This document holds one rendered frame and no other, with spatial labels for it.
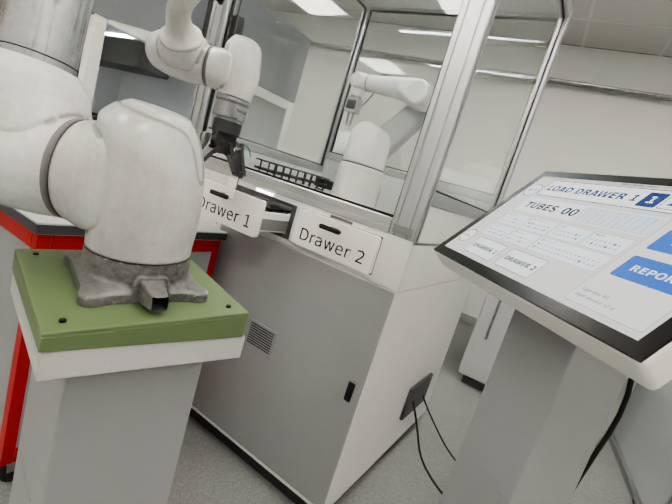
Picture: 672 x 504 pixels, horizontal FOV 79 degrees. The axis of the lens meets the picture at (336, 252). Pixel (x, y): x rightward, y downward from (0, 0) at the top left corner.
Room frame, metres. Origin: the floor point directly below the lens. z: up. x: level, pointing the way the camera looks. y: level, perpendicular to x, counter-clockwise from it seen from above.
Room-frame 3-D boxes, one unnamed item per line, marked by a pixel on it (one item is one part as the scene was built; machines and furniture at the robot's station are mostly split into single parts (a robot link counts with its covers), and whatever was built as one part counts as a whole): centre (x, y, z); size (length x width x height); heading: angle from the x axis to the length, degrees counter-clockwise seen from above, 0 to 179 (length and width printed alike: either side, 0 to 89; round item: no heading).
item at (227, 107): (1.13, 0.38, 1.14); 0.09 x 0.09 x 0.06
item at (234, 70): (1.13, 0.40, 1.25); 0.13 x 0.11 x 0.16; 93
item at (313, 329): (1.75, 0.01, 0.40); 1.03 x 0.95 x 0.80; 60
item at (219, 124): (1.13, 0.38, 1.07); 0.08 x 0.07 x 0.09; 150
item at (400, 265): (1.75, 0.01, 0.87); 1.02 x 0.95 x 0.14; 60
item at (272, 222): (1.41, 0.26, 0.86); 0.40 x 0.26 x 0.06; 150
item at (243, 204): (1.23, 0.36, 0.87); 0.29 x 0.02 x 0.11; 60
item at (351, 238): (1.20, 0.02, 0.87); 0.29 x 0.02 x 0.11; 60
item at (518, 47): (1.51, -0.41, 1.52); 0.87 x 0.01 x 0.86; 150
